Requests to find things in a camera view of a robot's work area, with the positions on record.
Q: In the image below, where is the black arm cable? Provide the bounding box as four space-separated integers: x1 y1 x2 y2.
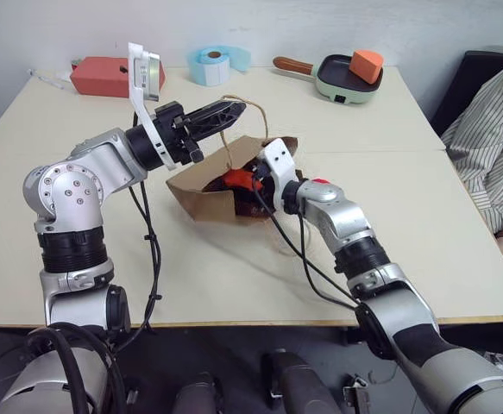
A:
250 171 365 312
111 179 165 359

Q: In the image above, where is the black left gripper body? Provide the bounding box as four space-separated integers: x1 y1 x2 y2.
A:
154 101 204 167

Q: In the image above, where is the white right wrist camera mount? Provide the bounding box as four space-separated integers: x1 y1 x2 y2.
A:
259 137 305 213

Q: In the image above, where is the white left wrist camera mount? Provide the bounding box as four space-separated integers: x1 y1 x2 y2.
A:
127 41 178 170

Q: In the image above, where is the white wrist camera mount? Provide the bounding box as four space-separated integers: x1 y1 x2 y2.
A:
127 41 178 170
259 137 305 213

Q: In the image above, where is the brown paper bag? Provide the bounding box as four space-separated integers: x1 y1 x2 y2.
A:
165 93 313 260

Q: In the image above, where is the clear plastic pen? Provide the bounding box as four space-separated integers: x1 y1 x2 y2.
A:
28 67 73 92

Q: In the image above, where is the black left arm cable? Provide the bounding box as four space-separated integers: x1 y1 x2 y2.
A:
111 179 165 359

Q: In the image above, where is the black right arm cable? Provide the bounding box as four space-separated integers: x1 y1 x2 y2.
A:
250 171 365 312

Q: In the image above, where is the orange wedge block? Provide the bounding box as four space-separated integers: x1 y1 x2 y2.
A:
347 49 386 85

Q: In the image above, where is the dark rounded robot leg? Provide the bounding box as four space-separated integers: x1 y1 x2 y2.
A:
261 348 348 414
176 371 223 414

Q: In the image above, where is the person in striped shirt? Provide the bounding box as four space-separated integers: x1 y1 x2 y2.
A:
440 54 503 249

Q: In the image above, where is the red plush toy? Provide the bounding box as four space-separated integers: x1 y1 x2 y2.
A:
222 168 262 191

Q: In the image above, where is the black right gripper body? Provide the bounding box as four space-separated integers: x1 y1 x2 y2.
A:
250 157 279 209

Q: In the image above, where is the black chair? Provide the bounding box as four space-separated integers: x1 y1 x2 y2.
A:
429 50 503 135

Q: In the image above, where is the blue label roll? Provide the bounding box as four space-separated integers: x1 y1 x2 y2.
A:
185 43 253 87

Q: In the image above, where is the green pan with brown handle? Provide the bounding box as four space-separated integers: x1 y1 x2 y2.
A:
272 53 386 107

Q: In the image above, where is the red cardboard box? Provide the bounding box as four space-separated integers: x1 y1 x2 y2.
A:
69 55 168 96

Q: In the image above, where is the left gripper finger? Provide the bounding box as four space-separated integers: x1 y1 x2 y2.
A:
187 110 247 144
185 97 248 129

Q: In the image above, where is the metal bracket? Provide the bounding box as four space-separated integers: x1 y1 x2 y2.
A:
341 373 374 414

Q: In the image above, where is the thick black shoulder hose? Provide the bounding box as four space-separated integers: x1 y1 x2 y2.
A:
25 322 128 414

